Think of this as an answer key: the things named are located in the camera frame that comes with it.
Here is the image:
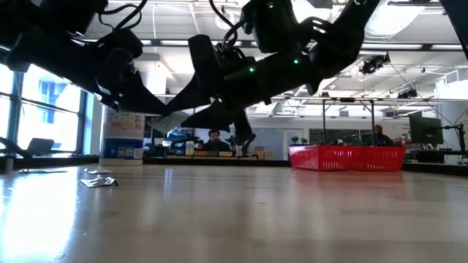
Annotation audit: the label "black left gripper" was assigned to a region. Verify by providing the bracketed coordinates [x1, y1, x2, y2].
[95, 28, 170, 115]

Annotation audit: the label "grey laptop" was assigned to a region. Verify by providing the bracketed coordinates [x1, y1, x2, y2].
[26, 137, 55, 156]

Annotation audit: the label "red plastic basket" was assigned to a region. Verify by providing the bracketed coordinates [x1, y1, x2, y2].
[288, 145, 355, 172]
[350, 145, 406, 172]

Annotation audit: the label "silver foil packet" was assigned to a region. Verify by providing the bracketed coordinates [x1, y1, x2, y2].
[80, 176, 120, 188]

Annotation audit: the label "person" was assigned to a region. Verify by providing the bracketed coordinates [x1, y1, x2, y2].
[371, 124, 395, 147]
[200, 129, 232, 153]

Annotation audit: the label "brown cardboard boxes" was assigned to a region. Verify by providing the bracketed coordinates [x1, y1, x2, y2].
[253, 145, 276, 160]

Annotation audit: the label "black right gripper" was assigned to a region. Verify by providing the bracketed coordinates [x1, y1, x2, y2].
[166, 34, 271, 145]

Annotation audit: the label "black ceiling camera mount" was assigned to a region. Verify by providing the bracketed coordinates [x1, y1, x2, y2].
[360, 52, 391, 77]

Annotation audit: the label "background black station frame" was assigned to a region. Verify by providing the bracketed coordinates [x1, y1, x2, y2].
[322, 96, 377, 147]

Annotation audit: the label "white wipes canister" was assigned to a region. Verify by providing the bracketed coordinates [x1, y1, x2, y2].
[99, 105, 146, 167]

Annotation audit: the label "black computer monitor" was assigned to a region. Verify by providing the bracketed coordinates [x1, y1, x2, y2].
[144, 123, 169, 148]
[408, 111, 444, 147]

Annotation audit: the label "silver ventilation duct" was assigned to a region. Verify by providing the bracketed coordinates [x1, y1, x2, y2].
[365, 0, 427, 43]

